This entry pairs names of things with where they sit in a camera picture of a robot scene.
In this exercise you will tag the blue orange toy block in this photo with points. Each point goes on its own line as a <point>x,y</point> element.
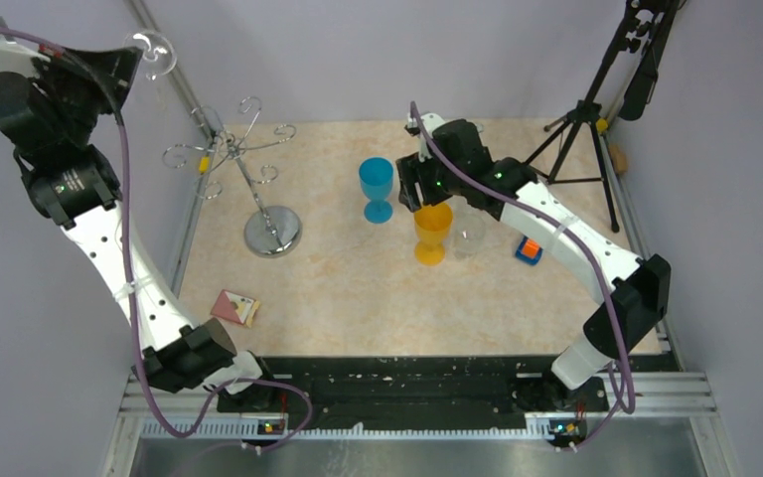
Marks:
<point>529,251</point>

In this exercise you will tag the blue plastic wine glass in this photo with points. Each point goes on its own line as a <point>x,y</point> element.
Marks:
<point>376,176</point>

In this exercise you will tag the clear stemmed wine glass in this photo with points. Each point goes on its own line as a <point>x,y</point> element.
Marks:
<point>158,56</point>

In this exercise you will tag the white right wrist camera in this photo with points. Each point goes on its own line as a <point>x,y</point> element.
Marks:
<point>430,121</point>

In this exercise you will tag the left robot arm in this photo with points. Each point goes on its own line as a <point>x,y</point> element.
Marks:
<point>50,102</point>

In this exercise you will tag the orange plastic wine glass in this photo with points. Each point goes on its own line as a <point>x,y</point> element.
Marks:
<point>432,226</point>

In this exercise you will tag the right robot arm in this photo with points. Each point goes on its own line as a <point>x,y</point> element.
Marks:
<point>632,293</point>

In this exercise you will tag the chrome wine glass rack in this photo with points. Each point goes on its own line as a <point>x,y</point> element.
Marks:
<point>270,231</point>

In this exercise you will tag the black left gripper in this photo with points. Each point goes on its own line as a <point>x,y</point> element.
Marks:
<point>63,64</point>

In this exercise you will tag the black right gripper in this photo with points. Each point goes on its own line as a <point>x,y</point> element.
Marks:
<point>411,171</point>

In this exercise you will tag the black base frame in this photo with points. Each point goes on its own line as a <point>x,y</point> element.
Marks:
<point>418,393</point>

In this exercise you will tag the black tripod stand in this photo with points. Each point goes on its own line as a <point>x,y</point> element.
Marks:
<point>622,88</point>

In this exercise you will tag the red triangular card box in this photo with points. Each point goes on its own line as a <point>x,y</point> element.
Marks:
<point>235,308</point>

